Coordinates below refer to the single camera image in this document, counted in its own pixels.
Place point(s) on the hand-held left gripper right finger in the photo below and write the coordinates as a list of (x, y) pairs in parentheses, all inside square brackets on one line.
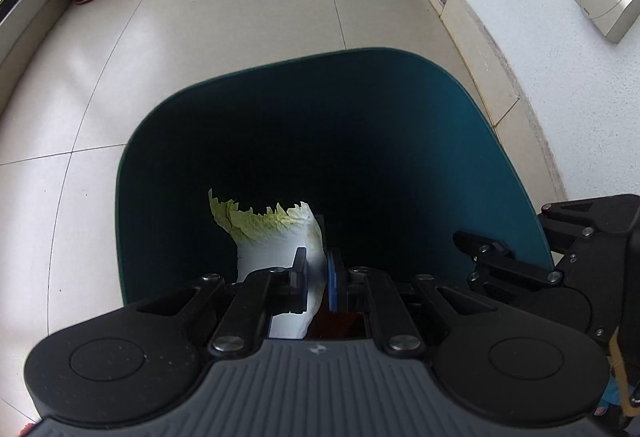
[(332, 287)]

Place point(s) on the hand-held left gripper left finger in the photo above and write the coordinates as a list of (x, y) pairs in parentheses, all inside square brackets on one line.
[(300, 282)]

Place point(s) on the teal plastic trash bin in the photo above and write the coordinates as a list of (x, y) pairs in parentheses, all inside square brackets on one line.
[(400, 142)]

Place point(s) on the napa cabbage leaf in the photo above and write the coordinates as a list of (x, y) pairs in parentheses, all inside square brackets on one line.
[(270, 237)]

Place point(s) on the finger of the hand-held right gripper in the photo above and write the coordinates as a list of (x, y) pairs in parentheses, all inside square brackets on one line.
[(595, 217), (515, 272)]

